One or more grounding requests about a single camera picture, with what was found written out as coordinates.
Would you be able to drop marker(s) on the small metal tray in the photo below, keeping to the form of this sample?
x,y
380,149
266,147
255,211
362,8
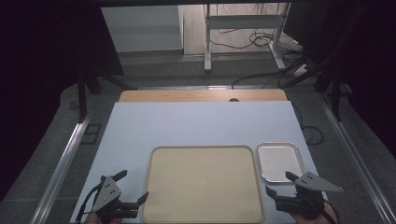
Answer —
x,y
277,160

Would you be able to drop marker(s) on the white power strip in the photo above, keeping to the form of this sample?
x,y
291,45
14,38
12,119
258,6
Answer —
x,y
300,70

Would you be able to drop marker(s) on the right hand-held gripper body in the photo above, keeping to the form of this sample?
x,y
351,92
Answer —
x,y
306,199

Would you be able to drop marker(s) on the white cabinet panel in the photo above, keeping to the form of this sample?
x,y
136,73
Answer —
x,y
143,28

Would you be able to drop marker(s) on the large beige tray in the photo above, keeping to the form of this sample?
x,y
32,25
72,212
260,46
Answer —
x,y
202,183

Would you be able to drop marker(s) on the black metal stand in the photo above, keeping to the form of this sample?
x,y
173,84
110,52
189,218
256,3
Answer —
x,y
82,99
335,99

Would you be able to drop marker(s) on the dark curtain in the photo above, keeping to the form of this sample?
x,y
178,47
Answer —
x,y
370,62
37,62

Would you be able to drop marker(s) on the white metal desk frame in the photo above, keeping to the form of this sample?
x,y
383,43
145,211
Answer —
x,y
243,21

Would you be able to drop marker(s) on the person's left hand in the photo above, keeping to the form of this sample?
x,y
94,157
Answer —
x,y
93,220

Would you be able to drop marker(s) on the pale blue table sheet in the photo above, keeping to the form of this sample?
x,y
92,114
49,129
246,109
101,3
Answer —
x,y
186,124

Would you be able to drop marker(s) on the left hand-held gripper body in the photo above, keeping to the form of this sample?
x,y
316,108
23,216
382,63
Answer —
x,y
107,194

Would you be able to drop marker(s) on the aluminium floor rail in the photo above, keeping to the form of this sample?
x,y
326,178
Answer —
x,y
62,168
355,155

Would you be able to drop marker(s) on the person's right hand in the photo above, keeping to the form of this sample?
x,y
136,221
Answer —
x,y
314,220

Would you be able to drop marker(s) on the wooden table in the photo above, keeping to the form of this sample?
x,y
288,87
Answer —
x,y
186,95

